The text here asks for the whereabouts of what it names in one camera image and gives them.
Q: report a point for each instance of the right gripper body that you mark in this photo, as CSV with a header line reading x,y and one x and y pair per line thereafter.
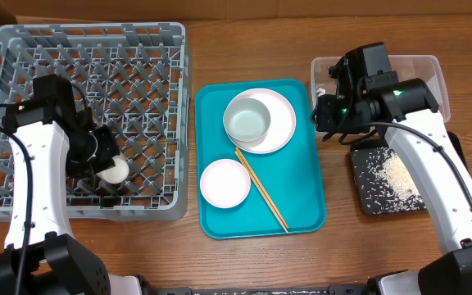
x,y
326,115

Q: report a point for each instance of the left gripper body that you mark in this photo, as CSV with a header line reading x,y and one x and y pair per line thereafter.
x,y
107,147

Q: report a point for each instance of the white cup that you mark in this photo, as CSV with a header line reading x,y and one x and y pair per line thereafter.
x,y
118,173

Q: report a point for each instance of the grey-green bowl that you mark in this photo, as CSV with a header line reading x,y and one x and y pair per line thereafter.
x,y
246,120

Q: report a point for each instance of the cooked rice pile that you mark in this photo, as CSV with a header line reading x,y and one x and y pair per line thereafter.
x,y
396,180

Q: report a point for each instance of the pink bowl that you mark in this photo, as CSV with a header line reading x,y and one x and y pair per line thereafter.
x,y
225,183

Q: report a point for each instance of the white tissue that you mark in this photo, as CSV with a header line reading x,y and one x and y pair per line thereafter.
x,y
320,91

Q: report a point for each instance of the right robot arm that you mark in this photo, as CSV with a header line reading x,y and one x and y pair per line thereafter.
x,y
370,98

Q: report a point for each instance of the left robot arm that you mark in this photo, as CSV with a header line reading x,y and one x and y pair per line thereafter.
x,y
51,140

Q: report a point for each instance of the grey dishwasher rack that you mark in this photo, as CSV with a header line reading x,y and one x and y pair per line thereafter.
x,y
136,78

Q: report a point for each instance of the white round plate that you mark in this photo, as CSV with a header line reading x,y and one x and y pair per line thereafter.
x,y
282,125

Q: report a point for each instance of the black tray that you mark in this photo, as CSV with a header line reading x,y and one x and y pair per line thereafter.
x,y
375,180

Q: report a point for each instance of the wooden chopstick upper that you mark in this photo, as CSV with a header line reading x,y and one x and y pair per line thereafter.
x,y
264,190

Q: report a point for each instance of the wooden chopstick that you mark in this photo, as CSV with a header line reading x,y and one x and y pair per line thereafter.
x,y
260,192
264,190

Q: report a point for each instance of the wooden chopstick lower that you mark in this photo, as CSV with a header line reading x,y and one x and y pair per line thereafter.
x,y
260,192

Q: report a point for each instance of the clear plastic bin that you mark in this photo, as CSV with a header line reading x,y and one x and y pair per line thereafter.
x,y
425,67

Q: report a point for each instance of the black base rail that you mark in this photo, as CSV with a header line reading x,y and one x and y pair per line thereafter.
x,y
333,289

